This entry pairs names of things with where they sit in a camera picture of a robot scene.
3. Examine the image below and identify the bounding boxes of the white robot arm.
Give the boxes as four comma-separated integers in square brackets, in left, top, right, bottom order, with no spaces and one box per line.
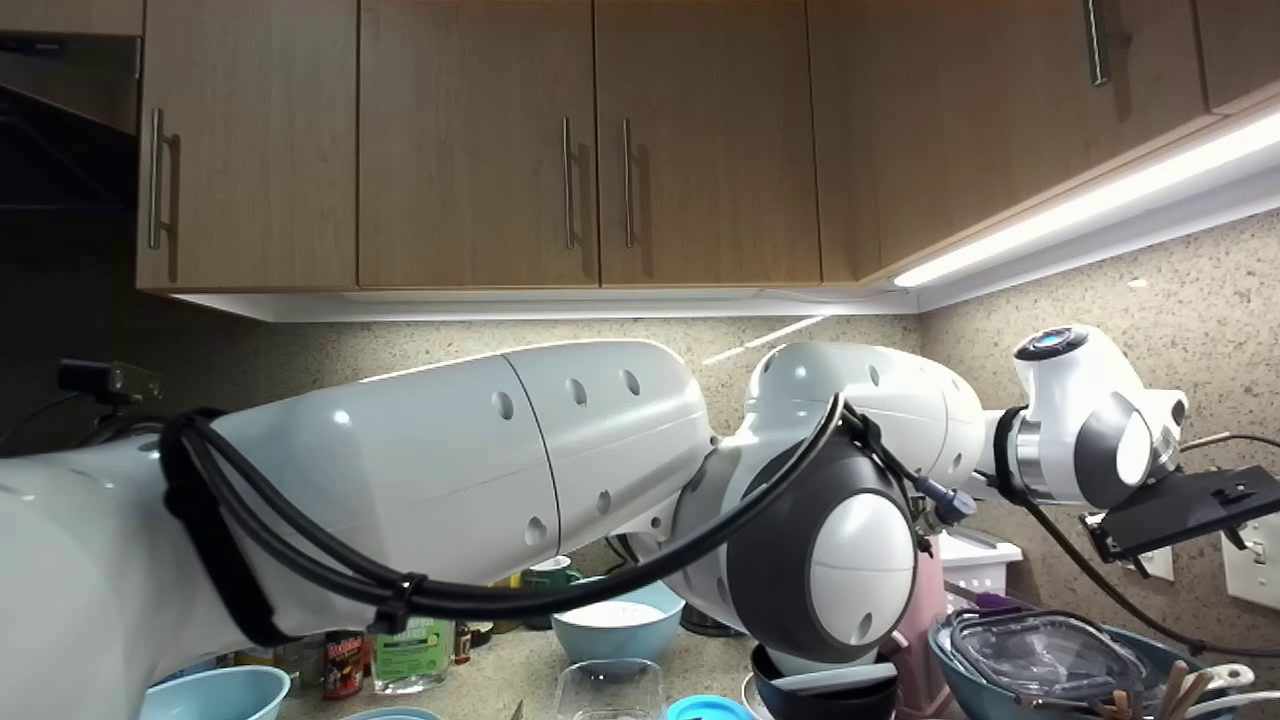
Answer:
[0,326,1189,720]

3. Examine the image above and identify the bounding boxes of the light blue mixing bowl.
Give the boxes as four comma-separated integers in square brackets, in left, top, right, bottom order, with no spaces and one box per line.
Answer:
[550,585,682,661]

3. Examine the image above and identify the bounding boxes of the clear glass cup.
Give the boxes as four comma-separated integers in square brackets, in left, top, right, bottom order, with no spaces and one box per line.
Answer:
[550,655,664,720]

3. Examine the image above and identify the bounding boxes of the blue lid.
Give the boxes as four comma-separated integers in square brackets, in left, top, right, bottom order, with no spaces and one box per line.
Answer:
[664,693,755,720]

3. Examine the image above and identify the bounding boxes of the stacked dark bowls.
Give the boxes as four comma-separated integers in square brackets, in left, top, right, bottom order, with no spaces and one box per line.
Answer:
[748,646,895,720]

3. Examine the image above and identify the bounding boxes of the pink knife block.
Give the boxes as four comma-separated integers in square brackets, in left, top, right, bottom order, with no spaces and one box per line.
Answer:
[895,555,946,670]

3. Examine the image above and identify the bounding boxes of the wooden upper cabinets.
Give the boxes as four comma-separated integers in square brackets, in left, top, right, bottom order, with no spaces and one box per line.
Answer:
[0,0,1280,292]

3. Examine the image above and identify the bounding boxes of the teal dish bowl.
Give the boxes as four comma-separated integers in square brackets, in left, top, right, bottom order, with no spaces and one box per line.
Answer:
[928,608,1214,720]

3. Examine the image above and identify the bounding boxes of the white gfci outlet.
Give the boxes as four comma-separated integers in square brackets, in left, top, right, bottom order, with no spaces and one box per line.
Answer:
[1132,547,1175,585]

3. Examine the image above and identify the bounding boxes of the under cabinet light strip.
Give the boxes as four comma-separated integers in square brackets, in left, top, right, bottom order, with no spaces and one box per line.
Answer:
[892,107,1280,289]

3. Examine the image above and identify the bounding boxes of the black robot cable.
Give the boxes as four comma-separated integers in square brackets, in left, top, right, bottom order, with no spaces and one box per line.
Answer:
[155,392,1280,661]

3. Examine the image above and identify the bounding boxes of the white double light switch plate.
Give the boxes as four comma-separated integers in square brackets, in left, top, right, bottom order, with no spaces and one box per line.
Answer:
[1221,519,1280,612]

